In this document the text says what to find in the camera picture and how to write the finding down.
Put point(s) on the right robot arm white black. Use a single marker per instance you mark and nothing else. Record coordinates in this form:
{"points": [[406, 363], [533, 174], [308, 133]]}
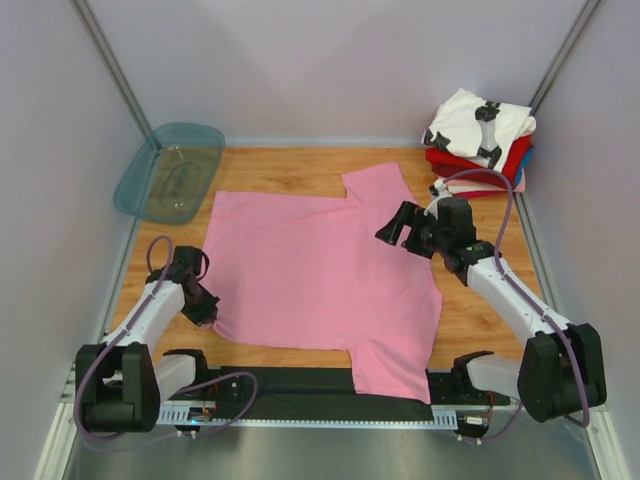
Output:
{"points": [[561, 372]]}

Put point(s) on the aluminium frame post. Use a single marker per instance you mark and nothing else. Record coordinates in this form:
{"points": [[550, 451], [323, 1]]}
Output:
{"points": [[95, 32], [585, 18]]}

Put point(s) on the aluminium frame post right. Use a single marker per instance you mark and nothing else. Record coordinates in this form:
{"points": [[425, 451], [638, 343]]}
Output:
{"points": [[585, 18]]}

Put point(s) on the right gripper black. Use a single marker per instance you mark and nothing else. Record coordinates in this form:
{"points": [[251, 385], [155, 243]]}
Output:
{"points": [[407, 215]]}

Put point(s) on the red folded shirt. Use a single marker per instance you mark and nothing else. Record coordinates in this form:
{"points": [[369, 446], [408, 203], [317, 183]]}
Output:
{"points": [[510, 169]]}

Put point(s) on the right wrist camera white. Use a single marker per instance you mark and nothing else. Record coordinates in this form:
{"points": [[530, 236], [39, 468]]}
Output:
{"points": [[438, 191]]}

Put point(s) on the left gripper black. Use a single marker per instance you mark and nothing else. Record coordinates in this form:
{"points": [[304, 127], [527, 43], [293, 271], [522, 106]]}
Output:
{"points": [[208, 312]]}

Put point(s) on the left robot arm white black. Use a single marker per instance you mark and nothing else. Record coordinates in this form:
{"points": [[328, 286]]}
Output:
{"points": [[119, 389]]}

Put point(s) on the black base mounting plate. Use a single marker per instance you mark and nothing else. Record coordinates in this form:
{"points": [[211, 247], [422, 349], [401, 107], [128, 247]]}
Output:
{"points": [[328, 394]]}

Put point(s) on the light pink folded shirt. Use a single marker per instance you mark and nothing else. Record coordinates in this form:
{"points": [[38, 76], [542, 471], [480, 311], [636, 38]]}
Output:
{"points": [[478, 180]]}

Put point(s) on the crimson folded shirt bottom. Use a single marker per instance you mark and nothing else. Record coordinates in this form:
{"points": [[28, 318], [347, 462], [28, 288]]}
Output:
{"points": [[481, 194]]}

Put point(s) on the pink t shirt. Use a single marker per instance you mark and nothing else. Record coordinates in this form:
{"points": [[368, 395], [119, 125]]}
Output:
{"points": [[308, 272]]}

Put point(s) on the blue folded shirt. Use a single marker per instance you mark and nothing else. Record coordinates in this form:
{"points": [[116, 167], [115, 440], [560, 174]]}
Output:
{"points": [[527, 157]]}

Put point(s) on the teal transparent plastic bin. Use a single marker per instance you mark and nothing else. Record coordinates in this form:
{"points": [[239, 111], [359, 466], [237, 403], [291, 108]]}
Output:
{"points": [[171, 173]]}

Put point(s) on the white black printed folded shirt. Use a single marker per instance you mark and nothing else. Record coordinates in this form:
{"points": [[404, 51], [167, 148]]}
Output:
{"points": [[483, 131]]}

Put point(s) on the aluminium frame post left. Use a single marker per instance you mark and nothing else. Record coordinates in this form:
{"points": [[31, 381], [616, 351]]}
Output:
{"points": [[95, 32]]}

